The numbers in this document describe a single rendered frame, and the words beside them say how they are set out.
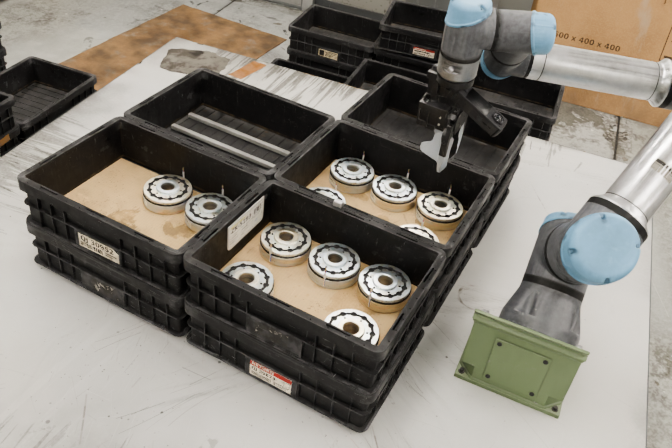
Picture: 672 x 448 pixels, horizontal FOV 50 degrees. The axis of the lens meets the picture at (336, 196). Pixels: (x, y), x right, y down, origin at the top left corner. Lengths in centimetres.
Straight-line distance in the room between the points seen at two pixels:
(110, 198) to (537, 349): 92
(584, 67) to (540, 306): 47
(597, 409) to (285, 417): 60
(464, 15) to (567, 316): 57
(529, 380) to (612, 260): 30
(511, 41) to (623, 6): 275
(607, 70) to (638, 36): 260
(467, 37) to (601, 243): 42
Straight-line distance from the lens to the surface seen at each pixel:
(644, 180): 131
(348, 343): 118
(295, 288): 138
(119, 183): 163
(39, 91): 293
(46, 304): 157
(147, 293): 142
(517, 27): 132
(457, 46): 131
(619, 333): 169
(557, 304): 137
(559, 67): 146
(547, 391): 143
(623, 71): 149
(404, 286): 138
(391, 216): 158
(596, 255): 125
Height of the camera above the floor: 180
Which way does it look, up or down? 37 degrees down
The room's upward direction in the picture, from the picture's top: 8 degrees clockwise
